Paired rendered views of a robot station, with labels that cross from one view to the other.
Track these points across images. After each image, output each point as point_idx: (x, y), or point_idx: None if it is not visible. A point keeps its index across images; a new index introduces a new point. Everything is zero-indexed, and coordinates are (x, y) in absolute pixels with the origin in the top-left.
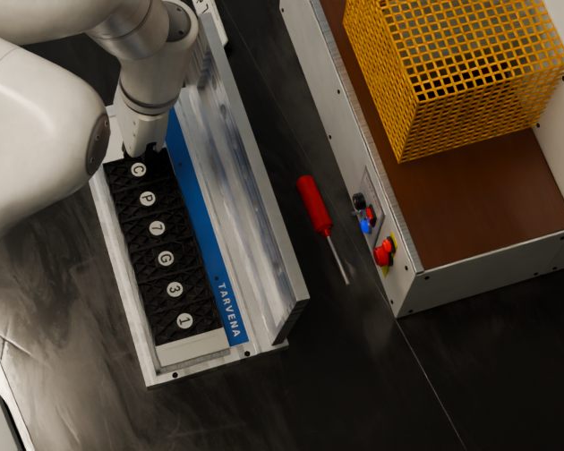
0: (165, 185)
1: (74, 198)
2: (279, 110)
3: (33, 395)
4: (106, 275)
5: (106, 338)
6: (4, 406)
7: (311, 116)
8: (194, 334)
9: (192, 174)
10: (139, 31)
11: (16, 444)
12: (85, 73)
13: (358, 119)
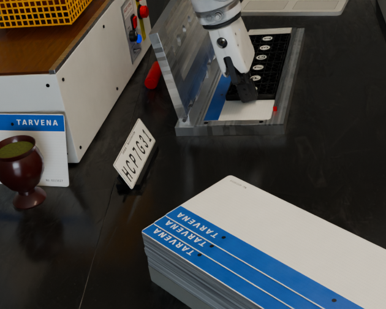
0: None
1: (304, 102)
2: (133, 119)
3: (372, 40)
4: (302, 72)
5: (318, 53)
6: None
7: (116, 113)
8: (265, 34)
9: (217, 90)
10: None
11: None
12: (256, 157)
13: (108, 2)
